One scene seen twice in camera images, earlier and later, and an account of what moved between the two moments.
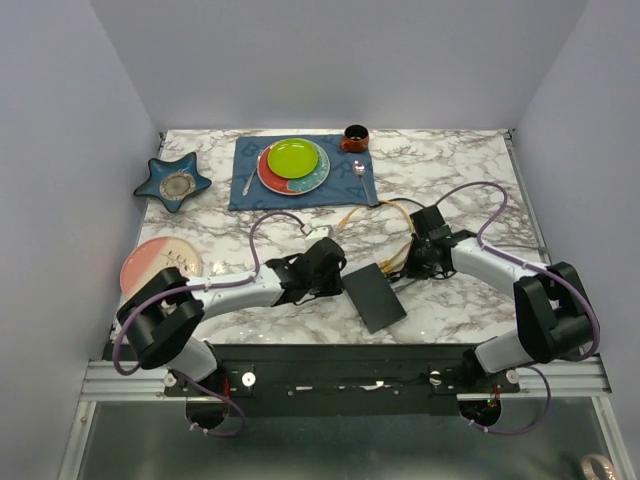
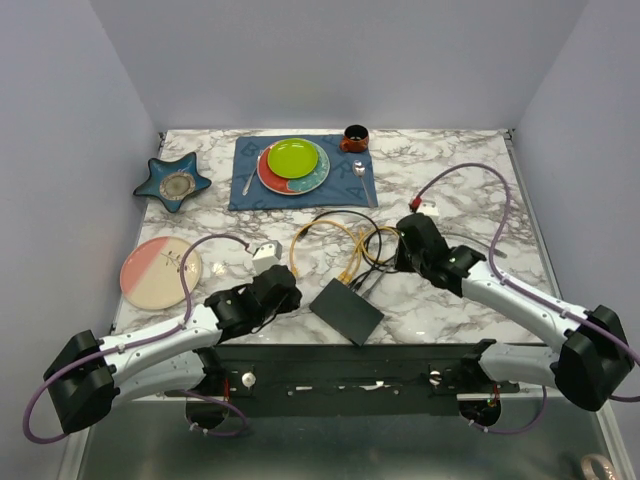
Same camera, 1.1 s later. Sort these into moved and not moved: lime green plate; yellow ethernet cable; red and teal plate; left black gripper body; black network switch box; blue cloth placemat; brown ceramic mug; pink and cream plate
Moved: left black gripper body; yellow ethernet cable; black network switch box
Not moved: pink and cream plate; blue cloth placemat; brown ceramic mug; lime green plate; red and teal plate
